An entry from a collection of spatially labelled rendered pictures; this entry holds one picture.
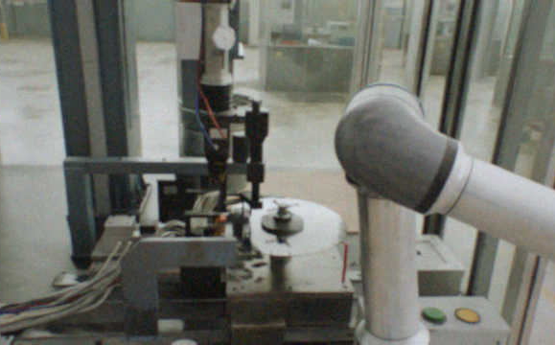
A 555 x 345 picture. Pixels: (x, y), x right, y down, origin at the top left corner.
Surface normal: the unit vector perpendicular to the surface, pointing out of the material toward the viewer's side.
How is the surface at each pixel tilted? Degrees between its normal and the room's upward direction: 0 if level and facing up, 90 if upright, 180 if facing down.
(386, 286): 90
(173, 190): 90
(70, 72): 90
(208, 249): 90
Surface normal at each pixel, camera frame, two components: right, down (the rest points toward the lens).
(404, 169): -0.41, 0.10
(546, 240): -0.27, 0.44
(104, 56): 0.09, 0.34
